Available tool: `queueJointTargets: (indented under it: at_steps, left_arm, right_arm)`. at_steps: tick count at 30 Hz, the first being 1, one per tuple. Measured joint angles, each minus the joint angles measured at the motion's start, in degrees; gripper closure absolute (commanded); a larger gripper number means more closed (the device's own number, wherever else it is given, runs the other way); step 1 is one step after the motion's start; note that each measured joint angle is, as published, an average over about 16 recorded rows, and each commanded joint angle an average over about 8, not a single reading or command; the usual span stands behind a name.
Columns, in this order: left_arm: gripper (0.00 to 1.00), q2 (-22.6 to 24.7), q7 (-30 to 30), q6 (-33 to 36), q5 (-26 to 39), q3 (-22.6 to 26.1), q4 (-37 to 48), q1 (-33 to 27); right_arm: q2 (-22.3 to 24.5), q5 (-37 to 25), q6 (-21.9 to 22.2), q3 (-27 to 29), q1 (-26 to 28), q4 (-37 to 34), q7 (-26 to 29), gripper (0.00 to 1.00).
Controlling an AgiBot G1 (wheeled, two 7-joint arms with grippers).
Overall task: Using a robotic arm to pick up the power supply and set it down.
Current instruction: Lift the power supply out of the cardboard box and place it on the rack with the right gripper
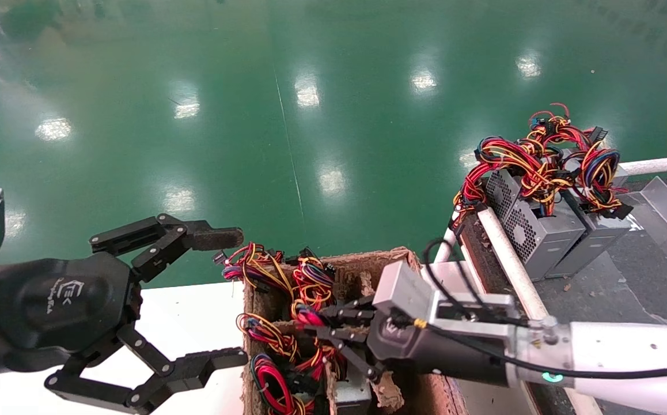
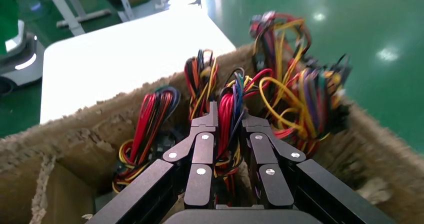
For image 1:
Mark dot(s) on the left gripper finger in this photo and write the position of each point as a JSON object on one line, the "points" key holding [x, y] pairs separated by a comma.
{"points": [[163, 233], [192, 369]]}

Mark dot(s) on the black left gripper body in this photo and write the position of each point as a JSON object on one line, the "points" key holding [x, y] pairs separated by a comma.
{"points": [[63, 300]]}

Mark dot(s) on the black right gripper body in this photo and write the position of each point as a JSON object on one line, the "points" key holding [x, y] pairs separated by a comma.
{"points": [[425, 346]]}

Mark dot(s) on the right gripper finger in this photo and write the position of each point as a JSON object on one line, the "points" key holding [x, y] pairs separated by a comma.
{"points": [[345, 337], [351, 312]]}

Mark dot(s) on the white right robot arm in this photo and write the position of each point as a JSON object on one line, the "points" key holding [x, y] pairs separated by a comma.
{"points": [[627, 351]]}

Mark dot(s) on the brown pulp divider box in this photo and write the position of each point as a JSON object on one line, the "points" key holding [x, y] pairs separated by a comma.
{"points": [[345, 262]]}

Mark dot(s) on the dark gray conveyor belt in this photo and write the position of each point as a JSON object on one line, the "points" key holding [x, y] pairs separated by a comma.
{"points": [[610, 300]]}

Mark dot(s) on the white conveyor end bar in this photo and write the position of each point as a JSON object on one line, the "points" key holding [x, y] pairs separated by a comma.
{"points": [[662, 165]]}

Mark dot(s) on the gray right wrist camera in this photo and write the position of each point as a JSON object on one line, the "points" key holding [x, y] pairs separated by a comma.
{"points": [[402, 288]]}

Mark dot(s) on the white conveyor frame leg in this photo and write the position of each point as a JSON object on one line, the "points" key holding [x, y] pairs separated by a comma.
{"points": [[446, 248]]}

